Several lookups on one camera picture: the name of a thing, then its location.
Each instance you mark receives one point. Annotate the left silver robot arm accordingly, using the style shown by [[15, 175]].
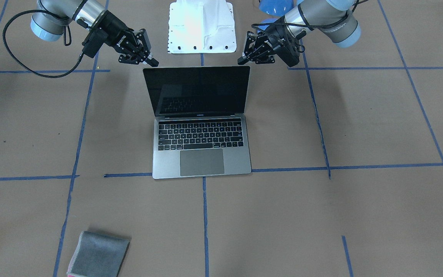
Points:
[[334, 18]]

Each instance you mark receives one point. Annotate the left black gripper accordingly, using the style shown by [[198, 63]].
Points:
[[275, 37]]

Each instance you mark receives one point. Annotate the blue desk lamp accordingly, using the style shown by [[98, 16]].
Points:
[[275, 8]]

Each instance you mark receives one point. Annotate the grey folded cloth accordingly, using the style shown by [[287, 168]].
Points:
[[98, 255]]

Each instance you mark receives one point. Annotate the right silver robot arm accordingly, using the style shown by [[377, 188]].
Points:
[[53, 16]]

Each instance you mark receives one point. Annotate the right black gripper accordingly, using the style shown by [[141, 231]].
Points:
[[113, 28]]

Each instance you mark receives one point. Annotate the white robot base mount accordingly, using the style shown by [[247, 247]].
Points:
[[201, 26]]

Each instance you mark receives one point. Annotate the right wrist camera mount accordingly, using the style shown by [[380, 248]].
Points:
[[93, 42]]

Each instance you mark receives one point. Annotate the grey laptop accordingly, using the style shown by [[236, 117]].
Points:
[[200, 125]]

